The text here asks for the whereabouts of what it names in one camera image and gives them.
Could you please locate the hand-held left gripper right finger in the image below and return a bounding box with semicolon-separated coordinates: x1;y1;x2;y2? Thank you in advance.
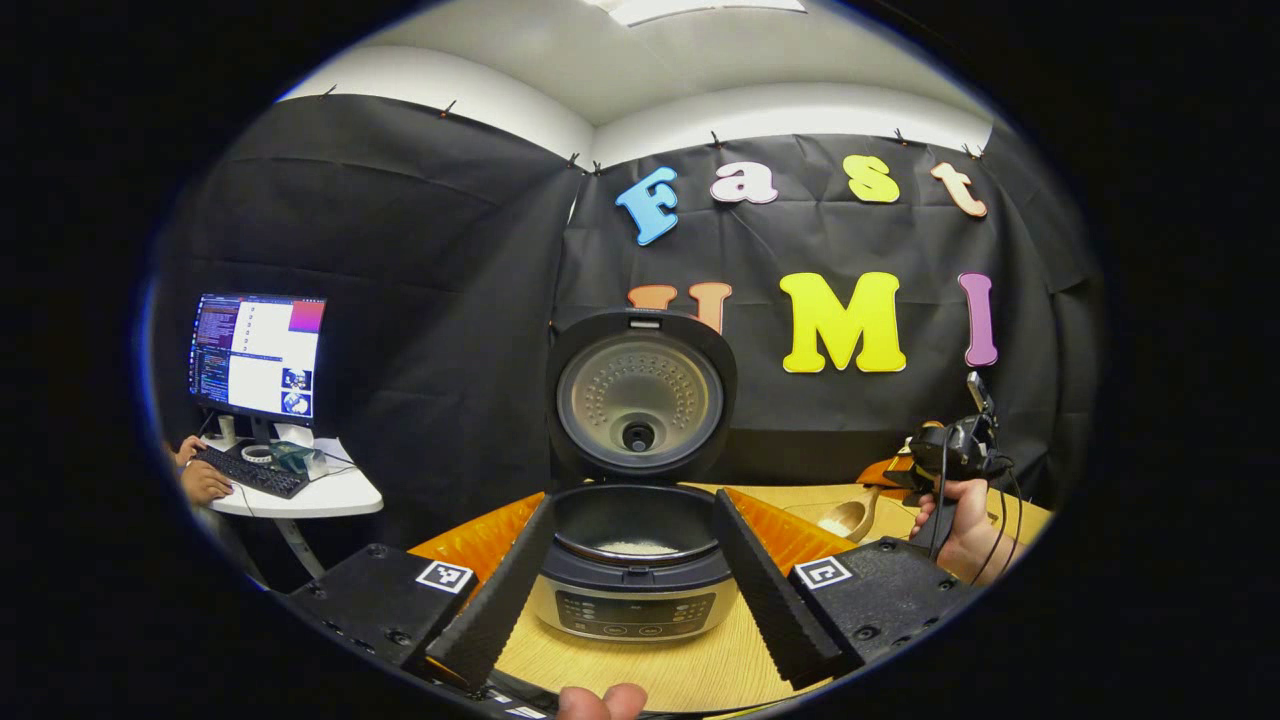
712;487;976;691

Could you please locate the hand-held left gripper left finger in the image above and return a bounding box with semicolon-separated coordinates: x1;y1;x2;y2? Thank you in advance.
280;492;557;691

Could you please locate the wooden spoon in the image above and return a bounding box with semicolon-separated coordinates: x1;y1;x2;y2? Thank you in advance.
817;487;886;541

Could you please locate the silver black rice cooker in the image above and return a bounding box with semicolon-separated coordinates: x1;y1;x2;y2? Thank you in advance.
527;308;743;643

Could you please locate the white side table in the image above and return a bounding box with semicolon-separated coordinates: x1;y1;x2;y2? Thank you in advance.
200;435;385;586

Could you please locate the black keyboard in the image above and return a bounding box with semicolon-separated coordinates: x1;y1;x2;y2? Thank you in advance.
192;445;309;499

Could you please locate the black backdrop cloth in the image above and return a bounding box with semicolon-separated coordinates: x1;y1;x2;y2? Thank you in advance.
150;95;1106;561

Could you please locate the computer monitor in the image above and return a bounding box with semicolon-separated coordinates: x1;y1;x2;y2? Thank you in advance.
188;292;327;426

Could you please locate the ceiling light panel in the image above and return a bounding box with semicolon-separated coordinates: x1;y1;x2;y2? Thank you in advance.
585;0;809;28

